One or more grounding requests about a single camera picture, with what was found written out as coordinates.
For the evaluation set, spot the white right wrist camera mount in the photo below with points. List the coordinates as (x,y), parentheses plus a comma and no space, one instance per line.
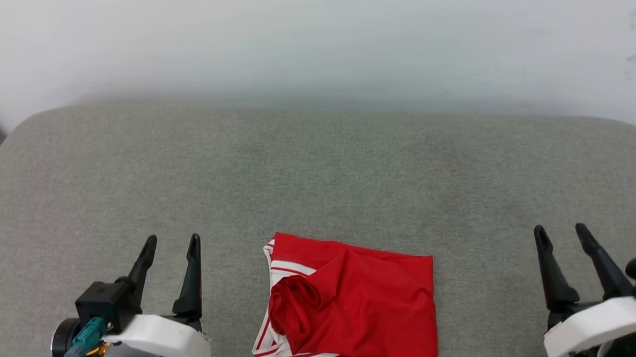
(593,324)

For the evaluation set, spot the grey fabric sofa cushion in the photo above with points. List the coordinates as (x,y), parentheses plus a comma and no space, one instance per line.
(318,173)

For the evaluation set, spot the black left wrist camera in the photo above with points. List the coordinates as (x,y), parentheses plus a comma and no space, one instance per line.
(102,303)

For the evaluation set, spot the red and white basketball jersey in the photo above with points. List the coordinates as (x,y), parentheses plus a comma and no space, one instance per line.
(366,309)

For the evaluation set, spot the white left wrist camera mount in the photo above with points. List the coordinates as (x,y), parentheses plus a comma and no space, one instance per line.
(163,339)

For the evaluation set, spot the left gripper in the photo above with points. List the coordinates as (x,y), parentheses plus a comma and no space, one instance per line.
(65,339)

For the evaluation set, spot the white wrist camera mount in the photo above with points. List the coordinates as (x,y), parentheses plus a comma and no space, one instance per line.
(593,324)
(163,339)

